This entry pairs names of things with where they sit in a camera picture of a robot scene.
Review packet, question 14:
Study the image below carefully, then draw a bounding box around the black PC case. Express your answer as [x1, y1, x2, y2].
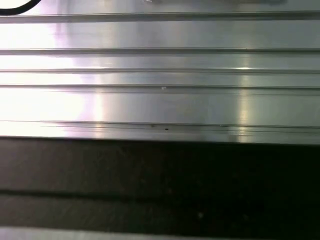
[0, 136, 320, 238]

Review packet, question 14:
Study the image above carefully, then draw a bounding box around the thick black cable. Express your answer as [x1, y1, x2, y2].
[0, 0, 42, 16]

